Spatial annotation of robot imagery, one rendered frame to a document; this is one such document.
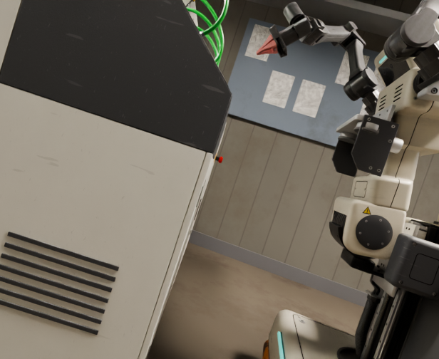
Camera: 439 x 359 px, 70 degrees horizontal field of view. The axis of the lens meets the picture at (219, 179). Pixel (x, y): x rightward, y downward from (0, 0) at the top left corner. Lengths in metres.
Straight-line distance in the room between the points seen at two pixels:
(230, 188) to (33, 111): 2.21
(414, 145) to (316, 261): 2.07
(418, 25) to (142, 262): 0.92
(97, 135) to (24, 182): 0.23
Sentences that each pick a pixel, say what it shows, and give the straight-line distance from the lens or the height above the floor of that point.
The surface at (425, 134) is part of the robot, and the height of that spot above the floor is 1.05.
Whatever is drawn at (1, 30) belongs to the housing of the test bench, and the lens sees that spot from 1.04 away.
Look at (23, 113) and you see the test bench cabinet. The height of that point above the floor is 0.73.
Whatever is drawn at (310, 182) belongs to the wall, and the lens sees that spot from 2.94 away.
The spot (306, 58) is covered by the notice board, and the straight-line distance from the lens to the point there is 3.11.
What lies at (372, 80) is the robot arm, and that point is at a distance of 1.35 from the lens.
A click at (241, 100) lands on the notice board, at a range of 2.98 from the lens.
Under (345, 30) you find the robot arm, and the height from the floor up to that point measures 1.52.
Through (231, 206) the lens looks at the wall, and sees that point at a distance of 2.93.
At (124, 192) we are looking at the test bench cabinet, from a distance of 0.85.
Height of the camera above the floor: 0.76
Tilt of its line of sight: 2 degrees down
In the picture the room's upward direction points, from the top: 18 degrees clockwise
